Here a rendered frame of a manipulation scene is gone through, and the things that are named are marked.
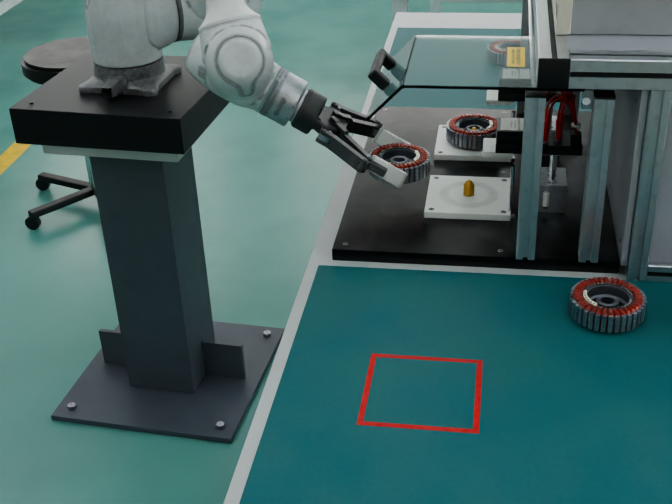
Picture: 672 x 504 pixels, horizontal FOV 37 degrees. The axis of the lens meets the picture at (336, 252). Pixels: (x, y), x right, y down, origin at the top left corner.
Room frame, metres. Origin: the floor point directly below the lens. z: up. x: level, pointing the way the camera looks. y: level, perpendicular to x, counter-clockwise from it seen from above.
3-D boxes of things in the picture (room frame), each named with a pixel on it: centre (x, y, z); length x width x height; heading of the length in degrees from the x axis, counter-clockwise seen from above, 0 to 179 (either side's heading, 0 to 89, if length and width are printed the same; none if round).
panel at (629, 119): (1.68, -0.52, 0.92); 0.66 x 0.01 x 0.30; 170
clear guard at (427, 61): (1.53, -0.24, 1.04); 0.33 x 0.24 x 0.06; 80
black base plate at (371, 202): (1.72, -0.28, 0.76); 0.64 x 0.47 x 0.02; 170
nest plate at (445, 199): (1.61, -0.24, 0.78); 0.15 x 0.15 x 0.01; 80
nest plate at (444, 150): (1.85, -0.29, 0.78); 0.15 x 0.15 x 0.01; 80
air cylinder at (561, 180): (1.58, -0.39, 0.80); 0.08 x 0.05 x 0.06; 170
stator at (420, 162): (1.63, -0.12, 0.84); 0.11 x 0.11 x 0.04
